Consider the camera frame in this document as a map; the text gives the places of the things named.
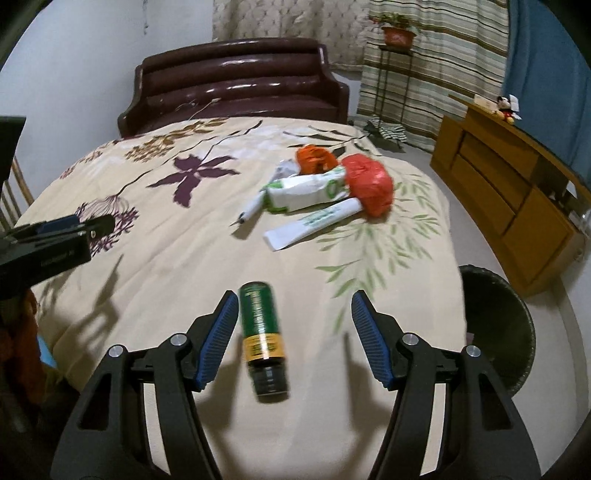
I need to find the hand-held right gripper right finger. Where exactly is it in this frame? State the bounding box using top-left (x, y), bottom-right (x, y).
top-left (351, 290), bottom-right (541, 480)

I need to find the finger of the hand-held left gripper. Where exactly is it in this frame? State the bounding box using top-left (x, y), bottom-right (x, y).
top-left (69, 213), bottom-right (116, 245)
top-left (0, 216), bottom-right (80, 243)

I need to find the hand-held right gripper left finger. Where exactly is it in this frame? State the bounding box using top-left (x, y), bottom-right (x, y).
top-left (58, 290), bottom-right (241, 480)

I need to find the green bottle yellow label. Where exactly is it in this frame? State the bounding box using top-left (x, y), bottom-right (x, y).
top-left (239, 281), bottom-right (291, 404)

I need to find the black-lined waste bin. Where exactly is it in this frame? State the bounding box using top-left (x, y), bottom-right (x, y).
top-left (457, 264), bottom-right (536, 398)

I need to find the white toothpaste tube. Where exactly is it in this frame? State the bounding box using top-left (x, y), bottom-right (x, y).
top-left (263, 198), bottom-right (366, 253)

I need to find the white pen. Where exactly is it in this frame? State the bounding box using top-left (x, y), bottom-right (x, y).
top-left (229, 191), bottom-right (266, 227)

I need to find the red plastic bag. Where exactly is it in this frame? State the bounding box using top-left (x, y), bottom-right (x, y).
top-left (341, 154), bottom-right (394, 219)

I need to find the white green-print plastic bag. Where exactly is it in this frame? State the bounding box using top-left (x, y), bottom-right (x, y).
top-left (261, 166), bottom-right (349, 215)

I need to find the grey paper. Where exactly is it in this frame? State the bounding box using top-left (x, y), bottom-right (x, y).
top-left (276, 159), bottom-right (302, 182)

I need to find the small orange plastic bag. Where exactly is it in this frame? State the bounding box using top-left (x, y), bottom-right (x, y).
top-left (295, 144), bottom-right (339, 175)

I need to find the wooden chair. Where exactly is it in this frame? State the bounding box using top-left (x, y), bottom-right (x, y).
top-left (0, 156), bottom-right (35, 232)

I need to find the floral beige blanket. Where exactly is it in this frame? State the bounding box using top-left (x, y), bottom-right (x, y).
top-left (14, 116), bottom-right (467, 480)

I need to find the orange cloth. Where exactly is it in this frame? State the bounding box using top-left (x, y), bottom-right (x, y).
top-left (0, 286), bottom-right (47, 402)

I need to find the black flat panel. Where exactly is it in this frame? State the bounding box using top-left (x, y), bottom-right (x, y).
top-left (0, 117), bottom-right (27, 185)

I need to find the dark brown leather sofa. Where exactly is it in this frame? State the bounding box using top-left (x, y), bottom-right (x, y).
top-left (117, 38), bottom-right (350, 138)

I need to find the wooden cabinet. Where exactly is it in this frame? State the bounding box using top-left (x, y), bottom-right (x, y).
top-left (430, 93), bottom-right (591, 297)

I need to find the checked cloth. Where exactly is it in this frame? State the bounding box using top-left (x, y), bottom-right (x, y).
top-left (365, 117), bottom-right (408, 141)

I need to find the mouse plush toy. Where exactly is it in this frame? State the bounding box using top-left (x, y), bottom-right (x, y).
top-left (493, 95), bottom-right (517, 124)

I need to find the beige diamond-pattern curtain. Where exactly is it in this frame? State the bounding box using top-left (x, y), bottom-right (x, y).
top-left (212, 0), bottom-right (372, 68)

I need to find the black metal plant stand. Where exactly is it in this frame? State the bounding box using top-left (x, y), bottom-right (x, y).
top-left (365, 44), bottom-right (415, 139)

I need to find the striped curtain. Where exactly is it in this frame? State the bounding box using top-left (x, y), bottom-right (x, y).
top-left (356, 0), bottom-right (511, 153)

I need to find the potted plant in orange pot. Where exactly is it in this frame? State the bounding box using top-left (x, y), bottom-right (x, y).
top-left (369, 12), bottom-right (423, 49)

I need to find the blue curtain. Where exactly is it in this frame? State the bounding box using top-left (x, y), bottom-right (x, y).
top-left (501, 0), bottom-right (591, 185)

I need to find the white charger cable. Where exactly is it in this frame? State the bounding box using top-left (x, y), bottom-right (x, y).
top-left (173, 97), bottom-right (222, 121)

